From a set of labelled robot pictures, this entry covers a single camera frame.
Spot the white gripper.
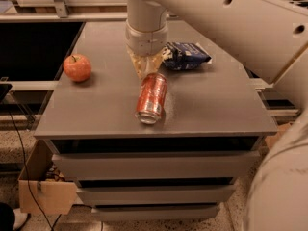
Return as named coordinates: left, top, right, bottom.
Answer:
left=125, top=21, right=168, bottom=79

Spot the red coke can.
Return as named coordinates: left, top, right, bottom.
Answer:
left=135, top=73, right=167, bottom=125

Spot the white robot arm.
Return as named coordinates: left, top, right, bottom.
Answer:
left=151, top=0, right=308, bottom=231

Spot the blue chip bag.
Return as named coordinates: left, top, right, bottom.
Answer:
left=162, top=42, right=212, bottom=71

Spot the red apple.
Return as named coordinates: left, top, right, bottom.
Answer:
left=63, top=54, right=91, bottom=82

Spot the grey drawer cabinet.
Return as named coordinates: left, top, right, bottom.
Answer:
left=35, top=21, right=276, bottom=221

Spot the cardboard box right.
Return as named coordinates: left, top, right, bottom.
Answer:
left=265, top=122, right=292, bottom=149

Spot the cardboard box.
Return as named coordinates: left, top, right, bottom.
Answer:
left=18, top=141, right=77, bottom=215
left=265, top=122, right=292, bottom=149

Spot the cardboard box left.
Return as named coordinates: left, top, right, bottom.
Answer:
left=18, top=141, right=77, bottom=215

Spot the white shoe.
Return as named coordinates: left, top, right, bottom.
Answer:
left=13, top=208, right=28, bottom=231

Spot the metal shelf frame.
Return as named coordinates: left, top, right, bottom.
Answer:
left=0, top=0, right=127, bottom=23

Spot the black floor cable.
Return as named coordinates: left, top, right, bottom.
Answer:
left=6, top=109, right=62, bottom=231

